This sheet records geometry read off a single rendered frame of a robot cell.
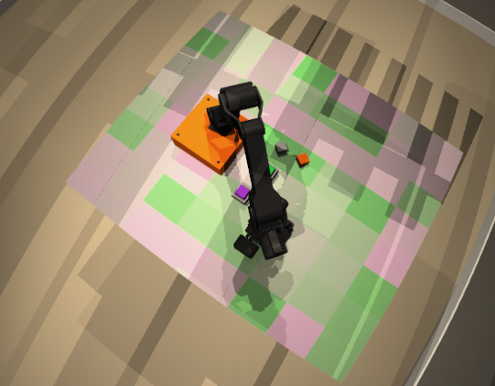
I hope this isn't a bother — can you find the green button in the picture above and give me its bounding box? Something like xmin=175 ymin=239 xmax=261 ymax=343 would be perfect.
xmin=269 ymin=163 xmax=278 ymax=180

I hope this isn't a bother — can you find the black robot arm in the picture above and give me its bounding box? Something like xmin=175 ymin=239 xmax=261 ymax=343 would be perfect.
xmin=206 ymin=81 xmax=295 ymax=260

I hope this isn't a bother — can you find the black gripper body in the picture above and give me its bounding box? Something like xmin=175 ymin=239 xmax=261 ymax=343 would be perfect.
xmin=233 ymin=196 xmax=289 ymax=258

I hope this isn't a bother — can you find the purple button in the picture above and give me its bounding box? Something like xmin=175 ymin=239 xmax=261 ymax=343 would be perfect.
xmin=231 ymin=183 xmax=251 ymax=205

